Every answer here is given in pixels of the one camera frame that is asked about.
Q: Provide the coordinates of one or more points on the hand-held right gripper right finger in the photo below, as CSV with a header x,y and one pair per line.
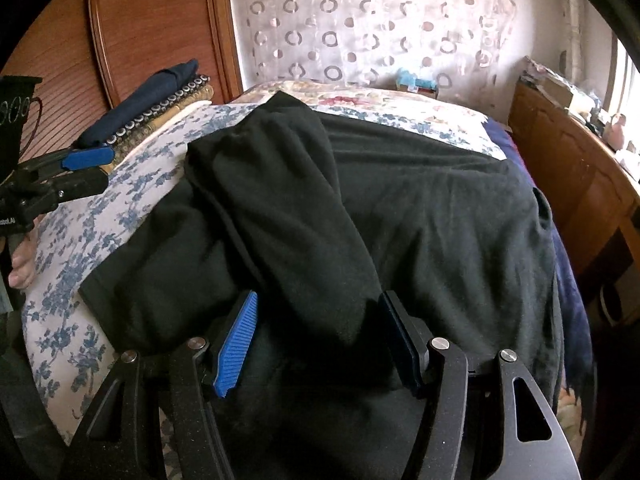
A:
x,y
402,347

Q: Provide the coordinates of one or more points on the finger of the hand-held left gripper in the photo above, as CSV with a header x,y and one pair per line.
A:
x,y
87,157
85,182

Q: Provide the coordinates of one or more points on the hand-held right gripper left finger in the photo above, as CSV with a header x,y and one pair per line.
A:
x,y
235,347

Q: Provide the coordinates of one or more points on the black printed t-shirt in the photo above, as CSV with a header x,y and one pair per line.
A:
x,y
425,220

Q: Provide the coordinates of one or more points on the person's left hand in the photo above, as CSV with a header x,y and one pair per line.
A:
x,y
23,267

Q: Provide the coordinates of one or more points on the blue floral bedsheet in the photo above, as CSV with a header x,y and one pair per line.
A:
x,y
75,260

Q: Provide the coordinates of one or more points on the folded dark patterned cloth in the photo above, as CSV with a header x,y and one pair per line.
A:
x,y
152,112

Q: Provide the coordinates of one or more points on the folded navy cloth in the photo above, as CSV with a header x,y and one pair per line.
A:
x,y
150,92

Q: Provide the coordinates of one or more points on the wooden headboard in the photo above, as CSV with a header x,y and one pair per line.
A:
x,y
150,25

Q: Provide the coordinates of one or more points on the dark blue blanket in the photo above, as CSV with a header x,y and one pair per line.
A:
x,y
570,285

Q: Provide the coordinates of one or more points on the colourful floral quilt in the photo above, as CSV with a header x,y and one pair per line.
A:
x,y
400,110

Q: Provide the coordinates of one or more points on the wooden cabinet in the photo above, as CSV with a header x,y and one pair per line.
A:
x,y
575,175

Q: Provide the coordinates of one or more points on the blue box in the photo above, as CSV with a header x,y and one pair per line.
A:
x,y
417,84

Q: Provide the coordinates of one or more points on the cardboard box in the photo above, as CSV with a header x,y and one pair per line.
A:
x,y
555,91

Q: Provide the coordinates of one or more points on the pink toy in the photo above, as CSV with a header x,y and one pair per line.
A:
x,y
616,131

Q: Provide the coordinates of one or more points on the circle patterned curtain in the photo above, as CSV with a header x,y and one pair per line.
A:
x,y
390,20

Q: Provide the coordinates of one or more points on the window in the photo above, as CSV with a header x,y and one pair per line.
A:
x,y
627,90

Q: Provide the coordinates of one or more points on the window side curtain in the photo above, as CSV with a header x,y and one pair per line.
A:
x,y
570,20

